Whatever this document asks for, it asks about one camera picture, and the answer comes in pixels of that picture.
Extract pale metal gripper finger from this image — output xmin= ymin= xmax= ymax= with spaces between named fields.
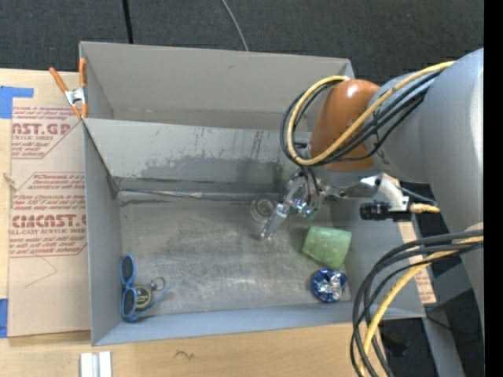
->
xmin=259 ymin=202 xmax=291 ymax=242

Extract clear glass cup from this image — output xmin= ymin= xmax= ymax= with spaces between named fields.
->
xmin=250 ymin=198 xmax=278 ymax=227

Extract pale green cup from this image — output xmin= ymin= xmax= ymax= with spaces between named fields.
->
xmin=301 ymin=225 xmax=352 ymax=271

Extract grey metal bin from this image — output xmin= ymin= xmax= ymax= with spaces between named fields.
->
xmin=78 ymin=40 xmax=428 ymax=347

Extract blue and silver crumpled packet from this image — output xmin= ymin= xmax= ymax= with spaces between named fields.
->
xmin=310 ymin=269 xmax=348 ymax=303

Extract blue sunglasses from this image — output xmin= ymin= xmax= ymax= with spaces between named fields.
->
xmin=119 ymin=254 xmax=172 ymax=323

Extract brown cardboard board red print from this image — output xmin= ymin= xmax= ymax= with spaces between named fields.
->
xmin=0 ymin=68 xmax=438 ymax=338

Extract black cylinder on white bracket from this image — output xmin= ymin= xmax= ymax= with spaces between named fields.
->
xmin=359 ymin=173 xmax=441 ymax=222

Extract black round tape measure keychain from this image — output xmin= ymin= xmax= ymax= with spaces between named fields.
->
xmin=133 ymin=276 xmax=167 ymax=310

